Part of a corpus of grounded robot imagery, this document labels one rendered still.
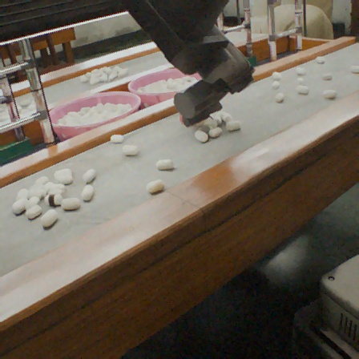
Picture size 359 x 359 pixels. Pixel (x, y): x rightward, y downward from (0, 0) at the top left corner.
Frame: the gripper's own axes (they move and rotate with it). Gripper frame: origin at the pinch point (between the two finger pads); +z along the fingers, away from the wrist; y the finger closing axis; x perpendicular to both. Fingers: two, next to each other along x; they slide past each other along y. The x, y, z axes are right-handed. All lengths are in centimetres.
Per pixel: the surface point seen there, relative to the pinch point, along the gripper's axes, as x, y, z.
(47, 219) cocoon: 8.4, 42.1, -11.7
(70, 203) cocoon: 7.4, 36.8, -10.1
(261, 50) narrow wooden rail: -22, -78, 37
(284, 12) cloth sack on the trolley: -88, -255, 149
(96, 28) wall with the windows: -276, -241, 417
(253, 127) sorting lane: 10.4, -9.5, -9.2
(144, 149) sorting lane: 2.5, 13.2, -0.8
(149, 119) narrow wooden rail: -5.4, 3.6, 7.1
